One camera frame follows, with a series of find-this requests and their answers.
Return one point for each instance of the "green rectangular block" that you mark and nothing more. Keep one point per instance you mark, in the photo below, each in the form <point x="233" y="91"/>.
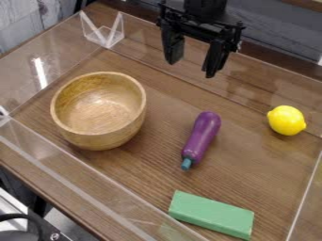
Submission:
<point x="211" y="214"/>

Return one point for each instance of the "clear acrylic corner bracket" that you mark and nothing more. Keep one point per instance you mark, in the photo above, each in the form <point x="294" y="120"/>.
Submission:
<point x="104" y="36"/>

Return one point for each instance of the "purple toy eggplant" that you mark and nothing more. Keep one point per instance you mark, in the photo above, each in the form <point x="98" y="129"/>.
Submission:
<point x="205" y="130"/>

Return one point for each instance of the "brown wooden bowl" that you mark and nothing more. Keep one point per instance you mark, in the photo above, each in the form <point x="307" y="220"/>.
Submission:
<point x="98" y="110"/>

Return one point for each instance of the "yellow lemon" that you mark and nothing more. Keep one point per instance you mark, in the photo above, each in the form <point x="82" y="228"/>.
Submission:
<point x="286" y="120"/>

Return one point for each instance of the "black metal table bracket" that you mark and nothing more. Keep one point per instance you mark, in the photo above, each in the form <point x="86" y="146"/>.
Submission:
<point x="51" y="233"/>

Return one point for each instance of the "clear acrylic tray walls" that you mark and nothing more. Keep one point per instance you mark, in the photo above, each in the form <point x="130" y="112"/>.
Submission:
<point x="116" y="191"/>

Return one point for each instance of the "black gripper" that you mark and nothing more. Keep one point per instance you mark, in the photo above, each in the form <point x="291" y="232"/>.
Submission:
<point x="202" y="20"/>

